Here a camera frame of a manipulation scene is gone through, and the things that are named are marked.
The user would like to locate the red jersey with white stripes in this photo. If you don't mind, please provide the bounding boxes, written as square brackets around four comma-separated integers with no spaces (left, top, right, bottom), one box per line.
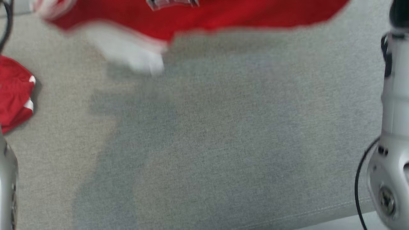
[32,0,350,76]

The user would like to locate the red shorts with white trim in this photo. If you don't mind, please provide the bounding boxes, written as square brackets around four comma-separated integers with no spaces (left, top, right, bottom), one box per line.
[0,56,36,134]

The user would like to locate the grey fabric covered table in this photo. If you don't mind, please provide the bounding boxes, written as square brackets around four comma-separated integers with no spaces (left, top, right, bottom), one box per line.
[0,0,409,230]

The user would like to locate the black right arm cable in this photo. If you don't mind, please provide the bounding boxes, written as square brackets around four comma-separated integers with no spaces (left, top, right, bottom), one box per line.
[355,137,381,230]

